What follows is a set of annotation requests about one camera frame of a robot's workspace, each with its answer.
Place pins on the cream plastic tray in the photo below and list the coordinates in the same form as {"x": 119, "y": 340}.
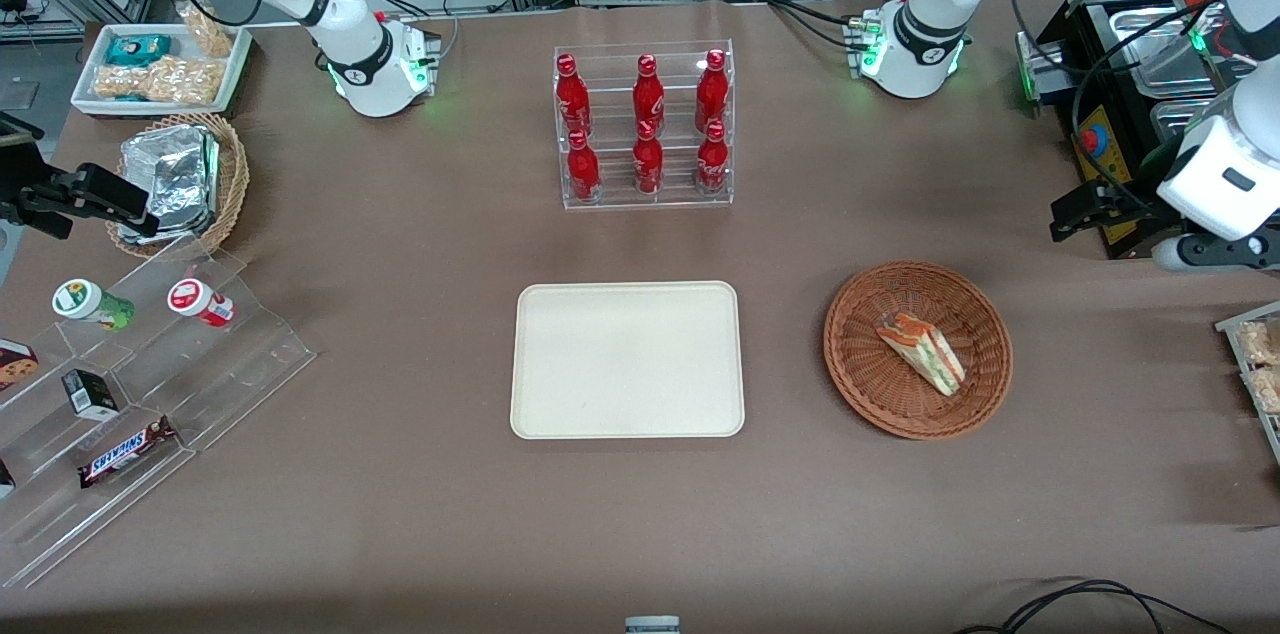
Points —
{"x": 625, "y": 359}

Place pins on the small clear snack bag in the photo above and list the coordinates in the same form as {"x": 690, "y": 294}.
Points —
{"x": 208, "y": 32}

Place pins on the triangular sandwich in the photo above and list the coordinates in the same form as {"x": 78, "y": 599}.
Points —
{"x": 925, "y": 354}

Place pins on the small black box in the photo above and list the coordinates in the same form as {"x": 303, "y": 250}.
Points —
{"x": 90, "y": 394}

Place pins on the steel pan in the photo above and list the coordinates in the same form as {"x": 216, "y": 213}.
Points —
{"x": 1160, "y": 39}

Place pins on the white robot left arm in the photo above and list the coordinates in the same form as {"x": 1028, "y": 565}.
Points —
{"x": 930, "y": 14}

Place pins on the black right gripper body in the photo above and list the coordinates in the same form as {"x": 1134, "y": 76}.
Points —
{"x": 22, "y": 182}

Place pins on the red cola bottle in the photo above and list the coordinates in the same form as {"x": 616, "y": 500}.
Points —
{"x": 648, "y": 94}
{"x": 584, "y": 172}
{"x": 648, "y": 164}
{"x": 572, "y": 99}
{"x": 711, "y": 92}
{"x": 712, "y": 164}

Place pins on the light tan wicker basket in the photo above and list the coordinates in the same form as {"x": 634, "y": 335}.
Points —
{"x": 232, "y": 174}

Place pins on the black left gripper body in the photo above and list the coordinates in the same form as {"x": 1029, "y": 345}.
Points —
{"x": 1133, "y": 208}

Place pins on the silver foil container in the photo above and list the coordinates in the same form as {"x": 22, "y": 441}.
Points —
{"x": 170, "y": 174}

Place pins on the white rectangular snack tray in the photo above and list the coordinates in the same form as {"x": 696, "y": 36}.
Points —
{"x": 85, "y": 89}

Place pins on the brown round wicker basket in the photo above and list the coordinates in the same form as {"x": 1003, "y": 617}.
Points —
{"x": 880, "y": 394}

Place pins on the clear acrylic bottle rack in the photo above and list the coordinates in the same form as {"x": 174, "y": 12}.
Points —
{"x": 610, "y": 194}

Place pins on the red lid cup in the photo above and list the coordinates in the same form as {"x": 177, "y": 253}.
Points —
{"x": 195, "y": 300}

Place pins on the teal snack packet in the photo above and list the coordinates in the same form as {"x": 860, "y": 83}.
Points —
{"x": 138, "y": 49}

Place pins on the large clear peanut snack bag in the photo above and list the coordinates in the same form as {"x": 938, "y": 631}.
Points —
{"x": 160, "y": 82}

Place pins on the dark packet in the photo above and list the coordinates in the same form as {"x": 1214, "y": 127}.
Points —
{"x": 5, "y": 479}

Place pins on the brown Snickers bar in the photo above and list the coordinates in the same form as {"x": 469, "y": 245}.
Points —
{"x": 125, "y": 452}

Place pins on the dark cookie box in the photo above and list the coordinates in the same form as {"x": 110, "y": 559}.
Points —
{"x": 15, "y": 364}

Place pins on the clear side tray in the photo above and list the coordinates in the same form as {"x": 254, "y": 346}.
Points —
{"x": 1232, "y": 324}

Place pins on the green lid cup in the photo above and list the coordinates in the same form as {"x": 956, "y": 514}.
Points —
{"x": 85, "y": 302}

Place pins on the wrapped pastry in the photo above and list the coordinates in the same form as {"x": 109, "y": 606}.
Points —
{"x": 1260, "y": 342}
{"x": 1268, "y": 389}

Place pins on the small grey device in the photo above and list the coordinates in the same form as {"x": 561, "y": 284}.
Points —
{"x": 652, "y": 625}

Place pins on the clear acrylic stepped display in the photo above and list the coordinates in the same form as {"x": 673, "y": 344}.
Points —
{"x": 220, "y": 364}

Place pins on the black food warmer cabinet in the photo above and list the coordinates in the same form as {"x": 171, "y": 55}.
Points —
{"x": 1110, "y": 144}

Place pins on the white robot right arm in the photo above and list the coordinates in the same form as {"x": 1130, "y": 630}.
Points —
{"x": 350, "y": 54}

